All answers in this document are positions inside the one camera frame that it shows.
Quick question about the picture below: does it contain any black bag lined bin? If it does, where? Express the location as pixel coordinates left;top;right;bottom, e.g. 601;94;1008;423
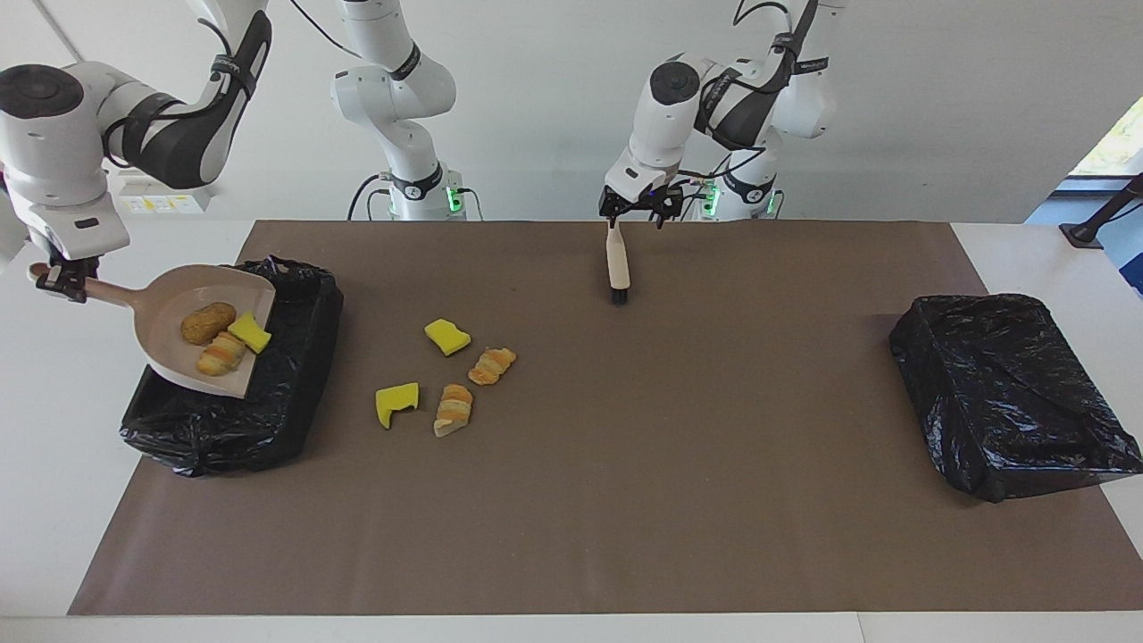
889;293;1143;504
119;255;345;478

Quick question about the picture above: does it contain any black stand foot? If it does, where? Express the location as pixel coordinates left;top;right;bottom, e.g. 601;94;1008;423
1059;172;1143;250

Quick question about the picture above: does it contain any beige handle black bristle brush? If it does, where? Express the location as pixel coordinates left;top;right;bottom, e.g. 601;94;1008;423
606;219;632;306

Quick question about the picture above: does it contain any brown bread roll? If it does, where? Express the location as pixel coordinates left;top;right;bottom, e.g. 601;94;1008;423
179;302;238;347

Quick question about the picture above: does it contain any yellow notched sponge piece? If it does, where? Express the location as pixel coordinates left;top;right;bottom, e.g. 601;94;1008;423
374;381;421;430

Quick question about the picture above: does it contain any white wall cable duct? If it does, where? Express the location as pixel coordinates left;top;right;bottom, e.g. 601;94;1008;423
34;0;90;68

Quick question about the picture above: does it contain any black base power cable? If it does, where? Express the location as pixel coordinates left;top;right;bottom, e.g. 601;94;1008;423
346;172;394;221
679;174;724;221

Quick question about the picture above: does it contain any yellow sponge wedge piece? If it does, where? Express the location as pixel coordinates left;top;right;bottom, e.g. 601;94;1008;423
423;318;472;357

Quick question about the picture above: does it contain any orange striped croissant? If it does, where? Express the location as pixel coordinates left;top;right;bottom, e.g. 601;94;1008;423
433;383;475;438
196;331;246;377
467;347;518;387

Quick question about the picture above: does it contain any brown table mat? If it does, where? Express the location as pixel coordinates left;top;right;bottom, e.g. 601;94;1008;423
69;221;1143;615

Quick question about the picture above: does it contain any small yellow green sponge piece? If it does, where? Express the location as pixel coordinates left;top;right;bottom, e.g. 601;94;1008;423
227;311;272;355

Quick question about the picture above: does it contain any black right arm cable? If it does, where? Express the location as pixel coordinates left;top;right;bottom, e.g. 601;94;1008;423
103;0;363;171

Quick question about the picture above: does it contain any bright window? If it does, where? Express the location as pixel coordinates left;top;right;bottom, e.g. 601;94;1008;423
1067;94;1143;193

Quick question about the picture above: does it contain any white wall outlet box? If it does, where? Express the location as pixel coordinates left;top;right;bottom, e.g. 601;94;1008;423
119;183;215;213

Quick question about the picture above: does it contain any pale pink plastic dustpan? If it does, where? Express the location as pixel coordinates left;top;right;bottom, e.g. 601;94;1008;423
27;262;278;400

